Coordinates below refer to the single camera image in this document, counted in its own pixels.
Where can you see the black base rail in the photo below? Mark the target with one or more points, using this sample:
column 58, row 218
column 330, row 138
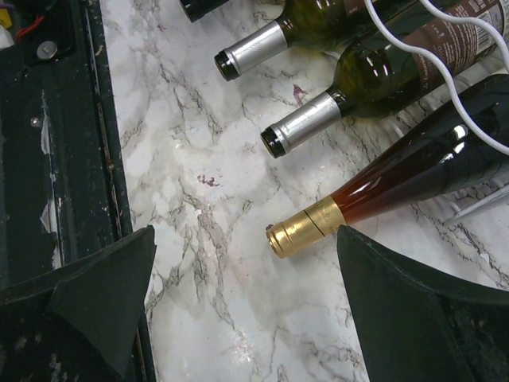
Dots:
column 63, row 189

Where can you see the dark wine bottle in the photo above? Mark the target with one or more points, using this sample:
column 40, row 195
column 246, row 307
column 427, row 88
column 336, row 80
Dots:
column 196, row 9

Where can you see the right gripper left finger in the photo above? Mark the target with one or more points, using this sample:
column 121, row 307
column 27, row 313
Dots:
column 84, row 321

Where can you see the dark bottle silver neck lower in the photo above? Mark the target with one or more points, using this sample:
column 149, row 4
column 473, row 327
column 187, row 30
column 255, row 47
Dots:
column 374, row 79

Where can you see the red wine bottle gold cap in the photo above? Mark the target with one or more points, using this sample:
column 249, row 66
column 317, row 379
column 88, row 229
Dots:
column 440, row 155

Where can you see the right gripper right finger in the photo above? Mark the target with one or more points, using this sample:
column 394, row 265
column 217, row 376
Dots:
column 416, row 323

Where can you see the white wire wine rack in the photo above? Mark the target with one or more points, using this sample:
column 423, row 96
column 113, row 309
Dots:
column 449, row 82

